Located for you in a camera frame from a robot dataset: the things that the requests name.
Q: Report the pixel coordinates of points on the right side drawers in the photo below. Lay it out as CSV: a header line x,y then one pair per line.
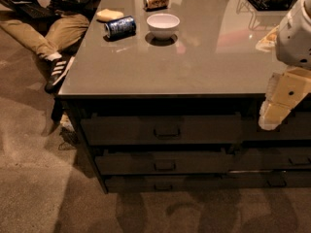
x,y
280,158

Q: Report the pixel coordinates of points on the dark cabinet frame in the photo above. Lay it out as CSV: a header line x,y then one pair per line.
x,y
246,107

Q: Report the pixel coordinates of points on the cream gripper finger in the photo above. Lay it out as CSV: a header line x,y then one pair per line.
x,y
284,92

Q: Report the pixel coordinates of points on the black laptop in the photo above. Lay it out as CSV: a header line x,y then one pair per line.
x,y
29,8

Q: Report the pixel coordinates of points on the blue soda can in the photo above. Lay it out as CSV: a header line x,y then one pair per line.
x,y
120,27

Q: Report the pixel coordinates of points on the black striped sneaker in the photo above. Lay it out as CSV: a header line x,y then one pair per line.
x,y
59,70

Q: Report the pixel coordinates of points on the dark bottom drawer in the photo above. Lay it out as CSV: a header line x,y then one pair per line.
x,y
119,184

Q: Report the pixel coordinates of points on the yellow sponge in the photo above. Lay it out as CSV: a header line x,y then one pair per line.
x,y
107,15

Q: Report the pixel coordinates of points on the dark middle drawer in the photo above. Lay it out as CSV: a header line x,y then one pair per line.
x,y
163,162

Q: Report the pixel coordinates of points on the dark top drawer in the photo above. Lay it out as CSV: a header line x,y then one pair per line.
x,y
161,130

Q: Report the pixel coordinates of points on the white ceramic bowl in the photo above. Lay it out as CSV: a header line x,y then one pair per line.
x,y
163,26

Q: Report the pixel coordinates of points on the dark drawer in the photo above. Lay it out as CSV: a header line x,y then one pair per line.
x,y
163,162
119,184
161,130

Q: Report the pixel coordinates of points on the tan soda can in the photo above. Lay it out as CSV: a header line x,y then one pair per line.
x,y
155,4

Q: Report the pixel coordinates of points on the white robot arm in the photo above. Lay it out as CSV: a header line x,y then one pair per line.
x,y
291,40

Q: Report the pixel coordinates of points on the seated person khaki trousers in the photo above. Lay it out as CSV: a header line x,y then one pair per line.
x,y
73,20

